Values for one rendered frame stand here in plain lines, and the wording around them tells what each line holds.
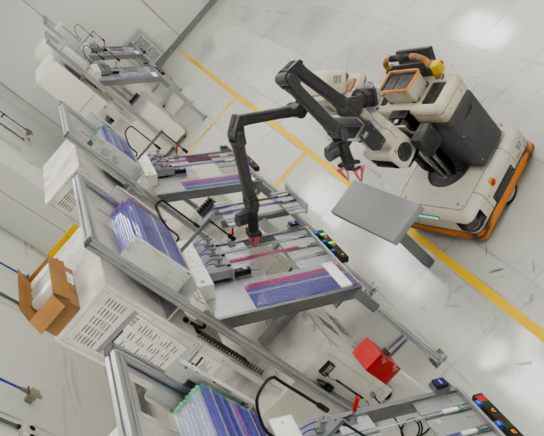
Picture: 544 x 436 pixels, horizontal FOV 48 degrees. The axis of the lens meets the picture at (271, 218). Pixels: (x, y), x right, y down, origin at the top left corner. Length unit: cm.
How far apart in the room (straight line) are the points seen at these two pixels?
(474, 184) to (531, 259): 50
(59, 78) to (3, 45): 317
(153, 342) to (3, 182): 346
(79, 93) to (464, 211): 502
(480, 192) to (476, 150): 23
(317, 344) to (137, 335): 93
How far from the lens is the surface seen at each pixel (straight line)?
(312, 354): 312
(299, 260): 320
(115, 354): 179
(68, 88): 740
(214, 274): 302
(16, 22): 1039
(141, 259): 265
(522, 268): 351
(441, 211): 361
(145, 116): 756
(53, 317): 258
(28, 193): 597
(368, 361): 266
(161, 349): 277
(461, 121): 344
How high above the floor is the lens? 269
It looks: 31 degrees down
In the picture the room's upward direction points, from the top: 51 degrees counter-clockwise
